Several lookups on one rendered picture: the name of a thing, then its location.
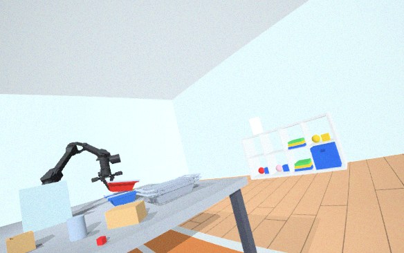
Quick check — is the blue plastic tray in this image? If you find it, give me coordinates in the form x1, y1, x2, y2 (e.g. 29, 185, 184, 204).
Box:
105, 190, 138, 207

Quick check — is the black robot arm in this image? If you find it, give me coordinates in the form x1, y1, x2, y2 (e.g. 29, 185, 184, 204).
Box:
40, 142, 121, 185

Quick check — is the small red block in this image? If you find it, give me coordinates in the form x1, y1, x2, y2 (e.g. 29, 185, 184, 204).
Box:
96, 236, 107, 245

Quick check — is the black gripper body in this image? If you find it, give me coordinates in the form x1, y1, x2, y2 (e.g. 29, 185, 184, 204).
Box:
91, 165, 123, 183

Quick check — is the pale blue cylinder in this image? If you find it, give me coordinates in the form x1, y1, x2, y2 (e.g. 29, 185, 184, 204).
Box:
66, 214, 88, 241

